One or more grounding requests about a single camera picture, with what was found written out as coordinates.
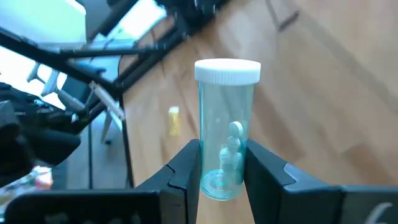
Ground white chair base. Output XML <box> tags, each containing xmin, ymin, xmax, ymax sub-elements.
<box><xmin>26</xmin><ymin>61</ymin><xmax>68</xmax><ymax>98</ymax></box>

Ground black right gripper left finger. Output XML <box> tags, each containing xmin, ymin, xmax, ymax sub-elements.
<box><xmin>4</xmin><ymin>138</ymin><xmax>202</xmax><ymax>224</ymax></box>

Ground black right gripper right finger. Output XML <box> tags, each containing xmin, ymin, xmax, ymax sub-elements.
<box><xmin>243</xmin><ymin>139</ymin><xmax>398</xmax><ymax>224</ymax></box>

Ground yellow pill bottle white cap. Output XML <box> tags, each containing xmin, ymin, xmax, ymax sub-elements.
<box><xmin>167</xmin><ymin>106</ymin><xmax>181</xmax><ymax>138</ymax></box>

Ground silver frame bracket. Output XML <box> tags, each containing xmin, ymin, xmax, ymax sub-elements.
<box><xmin>88</xmin><ymin>81</ymin><xmax>127</xmax><ymax>122</ymax></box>

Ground green pill bottle white cap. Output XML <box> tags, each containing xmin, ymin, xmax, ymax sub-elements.
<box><xmin>194</xmin><ymin>58</ymin><xmax>262</xmax><ymax>202</ymax></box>

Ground person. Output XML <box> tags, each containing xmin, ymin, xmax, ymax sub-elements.
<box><xmin>0</xmin><ymin>99</ymin><xmax>82</xmax><ymax>187</ymax></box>

